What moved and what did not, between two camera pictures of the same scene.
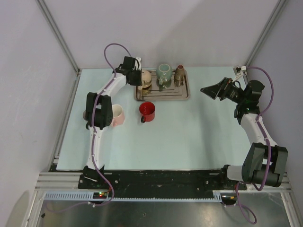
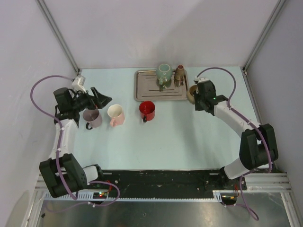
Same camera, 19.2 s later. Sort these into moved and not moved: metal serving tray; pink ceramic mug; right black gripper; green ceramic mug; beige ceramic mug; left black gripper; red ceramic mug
Moved: right black gripper; beige ceramic mug; left black gripper
Not moved: pink ceramic mug; red ceramic mug; metal serving tray; green ceramic mug
